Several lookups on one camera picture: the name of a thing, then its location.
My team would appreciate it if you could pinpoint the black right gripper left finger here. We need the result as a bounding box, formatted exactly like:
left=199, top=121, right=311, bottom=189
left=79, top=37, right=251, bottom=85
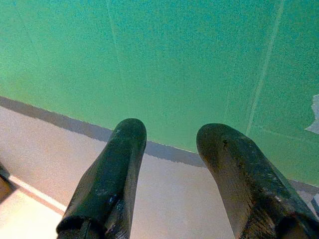
left=56, top=118, right=148, bottom=239

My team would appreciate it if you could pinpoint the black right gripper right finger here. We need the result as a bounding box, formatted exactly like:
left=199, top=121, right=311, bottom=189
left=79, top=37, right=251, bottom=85
left=195, top=122, right=319, bottom=239

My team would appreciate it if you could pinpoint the white masking tape piece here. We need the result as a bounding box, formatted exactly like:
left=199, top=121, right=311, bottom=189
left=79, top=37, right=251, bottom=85
left=304, top=94, right=319, bottom=135

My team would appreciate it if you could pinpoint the green wall sheet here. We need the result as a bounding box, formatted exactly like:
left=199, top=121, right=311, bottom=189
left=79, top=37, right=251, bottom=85
left=0, top=0, right=319, bottom=188

